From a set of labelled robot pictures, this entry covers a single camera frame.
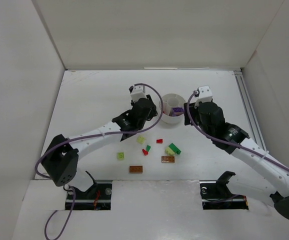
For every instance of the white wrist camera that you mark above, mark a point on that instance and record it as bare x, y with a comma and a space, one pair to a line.
203, 94
137, 92

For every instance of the yellow-green lego brick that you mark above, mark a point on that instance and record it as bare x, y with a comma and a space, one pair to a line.
141, 140

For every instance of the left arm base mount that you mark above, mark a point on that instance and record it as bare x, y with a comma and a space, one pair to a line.
84, 193

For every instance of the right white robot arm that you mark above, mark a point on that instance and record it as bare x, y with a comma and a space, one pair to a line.
236, 142

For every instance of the small red sloped lego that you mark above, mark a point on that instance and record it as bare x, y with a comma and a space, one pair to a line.
159, 141

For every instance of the orange lego brick front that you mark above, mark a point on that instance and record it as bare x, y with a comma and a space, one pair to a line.
136, 169

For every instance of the white round divided container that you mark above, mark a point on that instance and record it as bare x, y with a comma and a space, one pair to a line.
171, 100

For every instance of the purple lego plate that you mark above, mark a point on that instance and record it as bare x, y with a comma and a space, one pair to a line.
177, 111

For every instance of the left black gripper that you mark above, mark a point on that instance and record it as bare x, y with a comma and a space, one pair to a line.
151, 110

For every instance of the brown lego plate right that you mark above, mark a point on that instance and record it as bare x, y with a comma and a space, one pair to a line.
168, 159

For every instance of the red small lego piece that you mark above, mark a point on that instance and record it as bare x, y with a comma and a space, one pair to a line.
145, 152

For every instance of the lime square lego brick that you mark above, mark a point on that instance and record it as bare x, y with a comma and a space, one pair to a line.
120, 156

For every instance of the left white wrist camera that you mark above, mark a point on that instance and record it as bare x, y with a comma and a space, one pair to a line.
137, 92

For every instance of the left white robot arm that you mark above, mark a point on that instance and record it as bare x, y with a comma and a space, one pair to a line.
63, 154

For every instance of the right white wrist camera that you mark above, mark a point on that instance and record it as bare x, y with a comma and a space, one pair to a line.
203, 94

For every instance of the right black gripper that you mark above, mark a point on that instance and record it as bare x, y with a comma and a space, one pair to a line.
191, 118

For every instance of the green and yellow lego stack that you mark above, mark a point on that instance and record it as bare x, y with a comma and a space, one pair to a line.
172, 150

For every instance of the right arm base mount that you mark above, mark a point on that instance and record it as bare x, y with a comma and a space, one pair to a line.
215, 194

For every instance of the aluminium rail right side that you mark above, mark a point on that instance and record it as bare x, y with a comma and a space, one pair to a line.
255, 131

